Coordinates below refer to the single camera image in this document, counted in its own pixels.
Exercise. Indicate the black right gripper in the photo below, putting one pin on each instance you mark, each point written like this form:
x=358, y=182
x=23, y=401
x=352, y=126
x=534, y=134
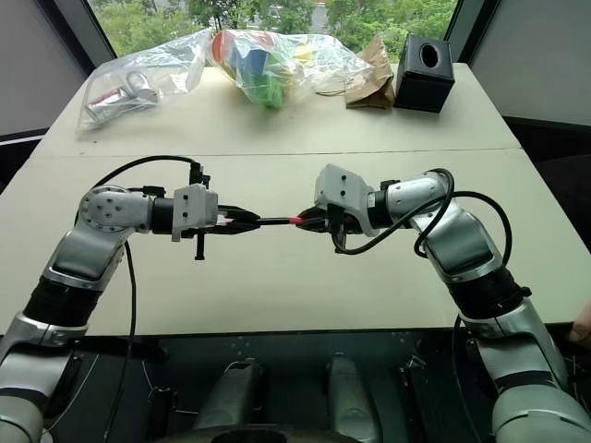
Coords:
x=353, y=223

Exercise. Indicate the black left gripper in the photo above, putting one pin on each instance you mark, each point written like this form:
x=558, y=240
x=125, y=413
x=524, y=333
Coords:
x=199, y=173

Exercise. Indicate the red marker cap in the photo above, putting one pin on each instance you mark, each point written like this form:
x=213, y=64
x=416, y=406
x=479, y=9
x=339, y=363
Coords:
x=296, y=222

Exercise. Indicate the black marker pen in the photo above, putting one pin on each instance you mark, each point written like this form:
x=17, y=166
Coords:
x=274, y=222

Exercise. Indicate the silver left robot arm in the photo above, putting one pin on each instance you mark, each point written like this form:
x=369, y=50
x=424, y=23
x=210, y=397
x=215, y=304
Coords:
x=99, y=214

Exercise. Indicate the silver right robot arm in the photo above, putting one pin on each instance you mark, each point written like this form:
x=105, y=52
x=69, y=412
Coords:
x=466, y=240

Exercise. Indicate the bare person hand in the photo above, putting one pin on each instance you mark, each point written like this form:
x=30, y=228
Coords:
x=582, y=325

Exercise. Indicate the green block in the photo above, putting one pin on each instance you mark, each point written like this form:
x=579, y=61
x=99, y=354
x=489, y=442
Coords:
x=268, y=90

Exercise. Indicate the brown paper bag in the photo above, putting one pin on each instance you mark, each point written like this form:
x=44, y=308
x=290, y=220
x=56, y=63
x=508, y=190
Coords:
x=374, y=78

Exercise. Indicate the clear plastic bag with blocks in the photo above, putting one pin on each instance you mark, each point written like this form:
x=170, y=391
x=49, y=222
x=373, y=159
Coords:
x=318, y=60

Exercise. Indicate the blue block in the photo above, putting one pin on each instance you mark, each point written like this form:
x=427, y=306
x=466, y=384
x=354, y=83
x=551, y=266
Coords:
x=253, y=61

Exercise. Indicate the silver metal part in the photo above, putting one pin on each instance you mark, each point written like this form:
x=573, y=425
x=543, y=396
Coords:
x=122, y=97

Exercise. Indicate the black box with round hole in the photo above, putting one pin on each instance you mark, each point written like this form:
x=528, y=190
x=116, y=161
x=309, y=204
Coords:
x=422, y=83

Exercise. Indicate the orange block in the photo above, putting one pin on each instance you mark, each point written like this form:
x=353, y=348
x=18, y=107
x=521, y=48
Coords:
x=224, y=48

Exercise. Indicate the dark rounded shape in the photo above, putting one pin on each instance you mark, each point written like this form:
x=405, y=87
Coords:
x=231, y=397
x=348, y=397

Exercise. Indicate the clear plastic bag with metal parts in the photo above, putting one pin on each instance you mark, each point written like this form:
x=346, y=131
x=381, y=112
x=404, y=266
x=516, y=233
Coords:
x=138, y=60

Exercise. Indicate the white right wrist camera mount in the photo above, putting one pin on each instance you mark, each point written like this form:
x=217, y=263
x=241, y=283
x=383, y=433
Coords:
x=344, y=187

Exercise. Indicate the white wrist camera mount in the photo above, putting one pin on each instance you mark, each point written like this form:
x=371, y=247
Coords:
x=196, y=210
x=344, y=187

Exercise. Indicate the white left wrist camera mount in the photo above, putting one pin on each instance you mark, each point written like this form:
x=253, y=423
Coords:
x=196, y=210

